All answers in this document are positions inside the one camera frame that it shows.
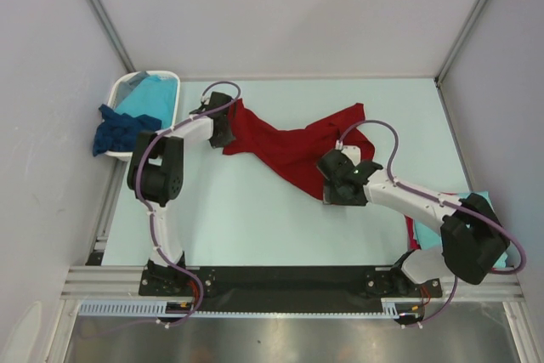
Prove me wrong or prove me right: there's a red t shirt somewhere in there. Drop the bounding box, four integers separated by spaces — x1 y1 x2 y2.
222 98 377 201

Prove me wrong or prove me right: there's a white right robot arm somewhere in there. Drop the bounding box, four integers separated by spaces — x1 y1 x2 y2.
317 149 510 296

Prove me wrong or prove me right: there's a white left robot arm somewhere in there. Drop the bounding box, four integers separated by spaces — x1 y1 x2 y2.
127 92 236 295

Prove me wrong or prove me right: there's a turquoise t shirt in basket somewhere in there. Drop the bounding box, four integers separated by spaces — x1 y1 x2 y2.
114 74 179 128

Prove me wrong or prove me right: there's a pink folded t shirt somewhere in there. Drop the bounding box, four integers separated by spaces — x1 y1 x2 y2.
405 216 421 250

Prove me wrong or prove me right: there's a light blue folded t shirt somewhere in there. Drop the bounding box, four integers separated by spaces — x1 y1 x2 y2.
414 191 507 271

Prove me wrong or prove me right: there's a navy blue t shirt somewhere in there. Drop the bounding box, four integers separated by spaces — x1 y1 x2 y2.
92 105 162 156

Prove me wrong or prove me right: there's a grey t shirt in basket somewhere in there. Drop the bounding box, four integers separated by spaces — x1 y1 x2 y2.
115 71 149 105

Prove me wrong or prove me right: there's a white laundry basket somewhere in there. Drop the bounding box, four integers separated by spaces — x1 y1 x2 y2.
93 71 181 162

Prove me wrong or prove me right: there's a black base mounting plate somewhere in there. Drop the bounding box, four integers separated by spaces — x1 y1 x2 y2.
139 265 443 306

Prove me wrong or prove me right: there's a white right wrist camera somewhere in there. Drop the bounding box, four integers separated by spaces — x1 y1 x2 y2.
335 140 361 166

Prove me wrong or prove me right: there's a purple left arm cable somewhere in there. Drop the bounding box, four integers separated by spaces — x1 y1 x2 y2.
134 81 243 330

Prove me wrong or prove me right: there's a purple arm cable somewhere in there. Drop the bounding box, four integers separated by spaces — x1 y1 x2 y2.
335 119 528 330
134 81 243 330

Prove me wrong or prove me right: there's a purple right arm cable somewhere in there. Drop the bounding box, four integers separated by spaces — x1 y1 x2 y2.
335 119 528 330

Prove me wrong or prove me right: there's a white slotted cable duct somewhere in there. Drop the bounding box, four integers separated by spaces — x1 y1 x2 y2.
79 299 423 319

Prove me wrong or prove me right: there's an aluminium frame rail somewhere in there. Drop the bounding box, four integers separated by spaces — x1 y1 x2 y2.
60 264 148 299

